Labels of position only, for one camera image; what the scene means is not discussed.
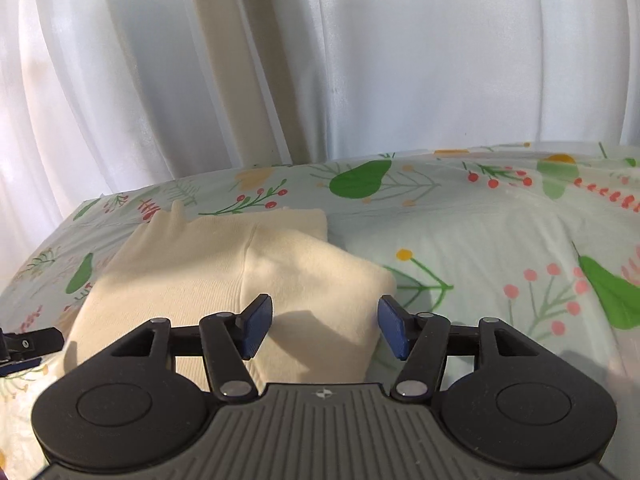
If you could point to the floral printed bed sheet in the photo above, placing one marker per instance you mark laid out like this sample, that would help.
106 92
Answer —
500 240

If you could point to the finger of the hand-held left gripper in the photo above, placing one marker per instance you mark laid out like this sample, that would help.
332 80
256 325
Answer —
20 366
30 342

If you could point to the cream curtain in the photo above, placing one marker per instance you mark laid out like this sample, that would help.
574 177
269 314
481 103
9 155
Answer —
250 60

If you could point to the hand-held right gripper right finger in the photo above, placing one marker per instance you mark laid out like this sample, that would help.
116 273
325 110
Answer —
392 327

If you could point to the white sheer curtain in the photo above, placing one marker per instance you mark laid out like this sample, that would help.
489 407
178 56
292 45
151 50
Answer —
450 50

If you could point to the cream knit sweater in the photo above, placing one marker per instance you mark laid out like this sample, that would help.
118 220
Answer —
200 260

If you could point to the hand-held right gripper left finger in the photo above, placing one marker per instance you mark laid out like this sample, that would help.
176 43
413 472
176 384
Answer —
256 327

